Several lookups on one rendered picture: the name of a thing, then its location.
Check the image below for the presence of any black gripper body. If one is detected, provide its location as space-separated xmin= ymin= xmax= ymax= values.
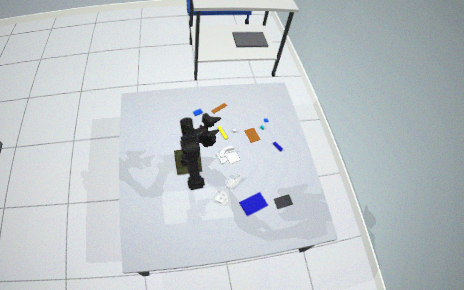
xmin=193 ymin=113 xmax=214 ymax=147

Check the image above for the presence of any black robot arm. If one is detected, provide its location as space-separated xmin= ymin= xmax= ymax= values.
xmin=180 ymin=117 xmax=216 ymax=190

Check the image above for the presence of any dark grey flat square pad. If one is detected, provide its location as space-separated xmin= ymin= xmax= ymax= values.
xmin=273 ymin=194 xmax=293 ymax=209

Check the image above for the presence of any orange flat bar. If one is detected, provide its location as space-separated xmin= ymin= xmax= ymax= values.
xmin=211 ymin=102 xmax=227 ymax=113

